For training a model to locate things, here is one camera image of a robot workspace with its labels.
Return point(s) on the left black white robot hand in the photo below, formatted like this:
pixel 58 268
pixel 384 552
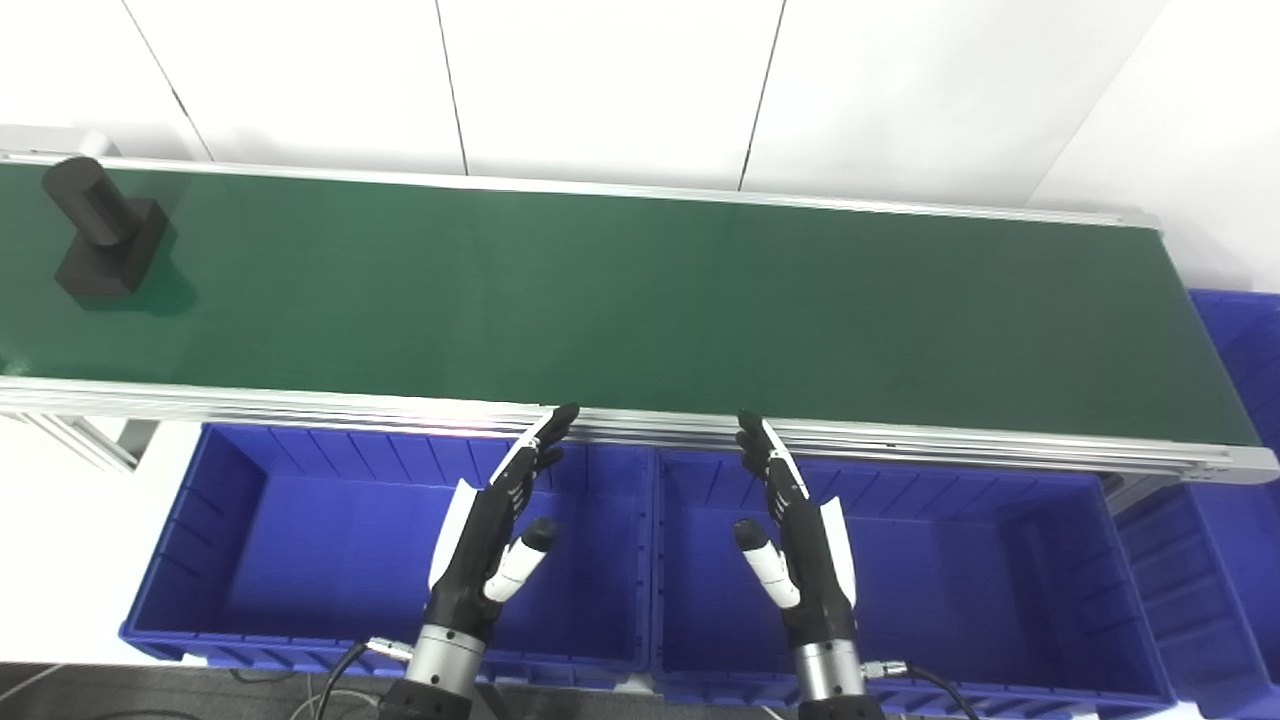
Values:
pixel 480 560

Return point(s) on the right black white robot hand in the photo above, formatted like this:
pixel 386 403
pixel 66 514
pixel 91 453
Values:
pixel 812 570

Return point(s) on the black cylinder block part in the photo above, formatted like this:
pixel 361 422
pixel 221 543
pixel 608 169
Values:
pixel 105 240

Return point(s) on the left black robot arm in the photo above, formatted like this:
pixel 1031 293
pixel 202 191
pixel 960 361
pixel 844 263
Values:
pixel 440 670

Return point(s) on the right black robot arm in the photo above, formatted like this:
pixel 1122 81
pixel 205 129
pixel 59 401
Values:
pixel 830 685

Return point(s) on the blue plastic bin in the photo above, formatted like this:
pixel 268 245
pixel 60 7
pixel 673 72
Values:
pixel 300 540
pixel 1220 560
pixel 960 580

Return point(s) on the green conveyor belt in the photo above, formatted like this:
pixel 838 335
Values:
pixel 640 300
pixel 300 400

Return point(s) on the aluminium conveyor support leg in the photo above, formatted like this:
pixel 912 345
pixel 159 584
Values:
pixel 85 440
pixel 1125 492

